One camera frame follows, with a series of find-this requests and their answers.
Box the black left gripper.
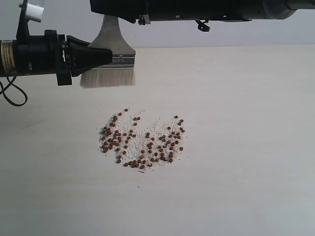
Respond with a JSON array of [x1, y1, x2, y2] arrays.
[[13, 30, 113, 86]]

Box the white wooden paint brush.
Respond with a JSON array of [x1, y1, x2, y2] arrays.
[[80, 15, 136, 89]]

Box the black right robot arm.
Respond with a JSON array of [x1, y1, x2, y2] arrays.
[[90, 0, 315, 32]]

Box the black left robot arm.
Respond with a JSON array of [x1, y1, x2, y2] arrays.
[[0, 0, 112, 86]]

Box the brown beans and crumbs pile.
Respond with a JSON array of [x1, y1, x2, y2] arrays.
[[98, 107, 187, 172]]

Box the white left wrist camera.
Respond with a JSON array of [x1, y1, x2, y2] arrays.
[[26, 0, 45, 23]]

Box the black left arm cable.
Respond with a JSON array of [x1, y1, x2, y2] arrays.
[[0, 75, 28, 107]]

